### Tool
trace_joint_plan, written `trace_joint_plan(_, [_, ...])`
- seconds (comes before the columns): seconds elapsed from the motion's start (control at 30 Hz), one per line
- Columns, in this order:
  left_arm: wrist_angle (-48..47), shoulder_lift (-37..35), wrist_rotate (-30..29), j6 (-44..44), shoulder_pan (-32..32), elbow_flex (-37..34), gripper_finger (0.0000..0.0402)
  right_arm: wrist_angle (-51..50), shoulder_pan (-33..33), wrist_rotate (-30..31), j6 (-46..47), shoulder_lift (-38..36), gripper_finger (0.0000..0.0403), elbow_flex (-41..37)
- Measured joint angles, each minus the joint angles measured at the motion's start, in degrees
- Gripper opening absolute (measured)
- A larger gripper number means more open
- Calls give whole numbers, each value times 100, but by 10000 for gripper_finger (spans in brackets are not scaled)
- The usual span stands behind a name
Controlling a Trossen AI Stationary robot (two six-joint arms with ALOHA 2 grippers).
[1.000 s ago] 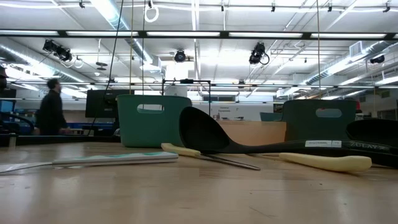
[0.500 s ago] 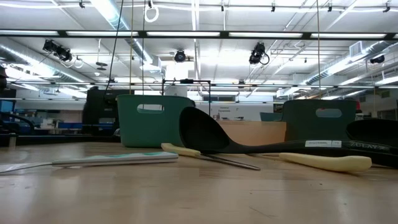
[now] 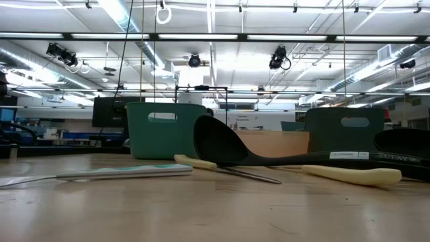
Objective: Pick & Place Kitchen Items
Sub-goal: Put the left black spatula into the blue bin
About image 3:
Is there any black ladle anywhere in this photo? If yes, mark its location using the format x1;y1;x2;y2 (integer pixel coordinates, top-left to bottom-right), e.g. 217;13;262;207
193;115;430;182

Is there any cream-handled table knife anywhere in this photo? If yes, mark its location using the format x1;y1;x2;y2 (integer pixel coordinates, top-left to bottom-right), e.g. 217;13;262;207
301;164;403;187
173;154;282;185

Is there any black serving spoon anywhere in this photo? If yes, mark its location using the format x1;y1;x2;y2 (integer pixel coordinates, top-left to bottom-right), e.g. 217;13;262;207
374;128;430;159

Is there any teal plastic bin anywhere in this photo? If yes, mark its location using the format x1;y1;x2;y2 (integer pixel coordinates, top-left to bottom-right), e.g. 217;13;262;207
126;102;208;161

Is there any orange plastic tray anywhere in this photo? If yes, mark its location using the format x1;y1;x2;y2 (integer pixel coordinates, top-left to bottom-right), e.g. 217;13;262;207
234;130;310;159

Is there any black computer monitor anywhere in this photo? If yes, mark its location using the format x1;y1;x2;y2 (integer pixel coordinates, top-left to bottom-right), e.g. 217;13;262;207
92;96;146;128

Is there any blue plastic bin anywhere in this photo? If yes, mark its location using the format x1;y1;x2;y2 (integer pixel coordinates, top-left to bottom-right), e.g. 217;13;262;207
304;107;387;154

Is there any black curved tube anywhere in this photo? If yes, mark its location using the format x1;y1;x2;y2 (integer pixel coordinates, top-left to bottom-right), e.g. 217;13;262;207
0;120;38;146

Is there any black camera unit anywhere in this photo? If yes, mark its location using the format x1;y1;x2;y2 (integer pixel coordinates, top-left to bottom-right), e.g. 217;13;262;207
268;46;292;71
187;53;202;68
46;42;79;67

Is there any black overhead frame bar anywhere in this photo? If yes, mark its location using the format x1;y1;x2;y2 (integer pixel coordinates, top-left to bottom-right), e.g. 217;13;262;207
0;32;430;43

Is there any teal-white patterned handle knife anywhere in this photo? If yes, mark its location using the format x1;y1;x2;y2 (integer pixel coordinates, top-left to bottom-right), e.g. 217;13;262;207
0;163;194;188

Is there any white cable loop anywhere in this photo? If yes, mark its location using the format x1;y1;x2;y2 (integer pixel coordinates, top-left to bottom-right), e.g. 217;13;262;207
155;5;173;26

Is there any black hanging cable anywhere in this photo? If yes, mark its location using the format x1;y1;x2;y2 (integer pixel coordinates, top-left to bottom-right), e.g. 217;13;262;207
113;0;135;102

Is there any black frame rail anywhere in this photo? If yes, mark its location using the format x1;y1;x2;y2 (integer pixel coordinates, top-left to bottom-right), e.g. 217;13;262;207
0;145;131;159

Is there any silver ventilation duct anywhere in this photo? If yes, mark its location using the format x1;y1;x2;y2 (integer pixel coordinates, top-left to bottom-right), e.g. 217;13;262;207
331;43;430;93
0;46;101;90

